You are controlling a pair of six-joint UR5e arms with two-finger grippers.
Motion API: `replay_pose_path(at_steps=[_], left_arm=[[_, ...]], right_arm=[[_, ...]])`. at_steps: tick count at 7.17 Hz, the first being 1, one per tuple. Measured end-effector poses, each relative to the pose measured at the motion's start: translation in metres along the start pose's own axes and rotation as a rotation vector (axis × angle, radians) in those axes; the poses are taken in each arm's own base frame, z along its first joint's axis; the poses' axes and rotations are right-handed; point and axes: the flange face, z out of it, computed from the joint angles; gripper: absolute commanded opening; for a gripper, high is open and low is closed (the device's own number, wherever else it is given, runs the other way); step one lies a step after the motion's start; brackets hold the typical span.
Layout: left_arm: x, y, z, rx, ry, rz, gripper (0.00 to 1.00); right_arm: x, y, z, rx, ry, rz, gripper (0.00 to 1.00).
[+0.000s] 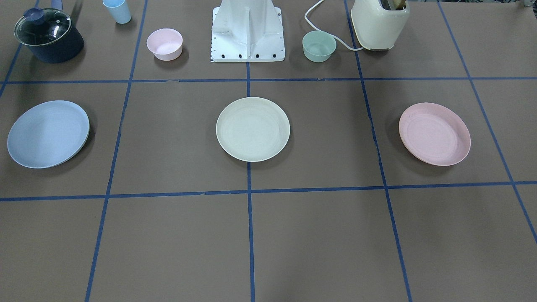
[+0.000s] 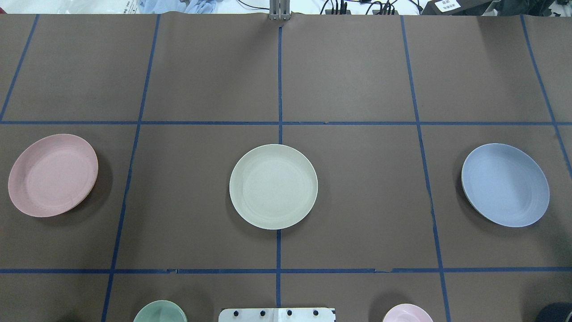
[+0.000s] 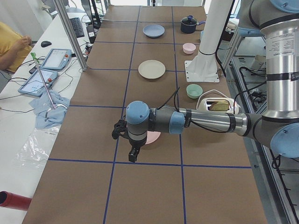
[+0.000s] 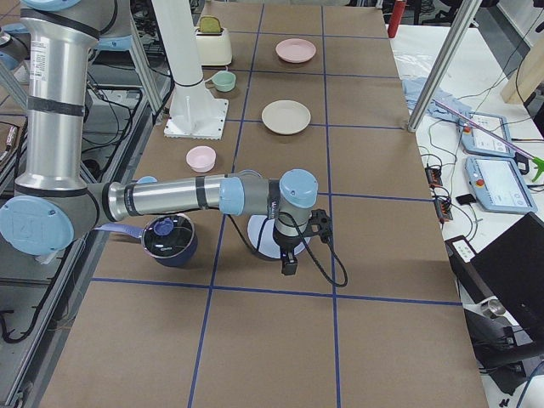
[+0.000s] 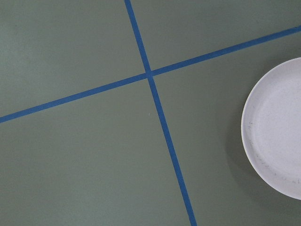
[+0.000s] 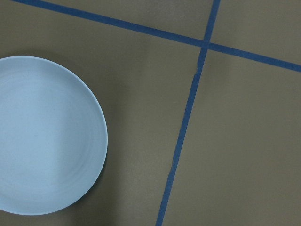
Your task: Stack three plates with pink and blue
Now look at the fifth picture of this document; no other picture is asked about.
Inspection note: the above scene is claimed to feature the white plate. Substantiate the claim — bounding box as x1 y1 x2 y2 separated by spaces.
240 58 301 200

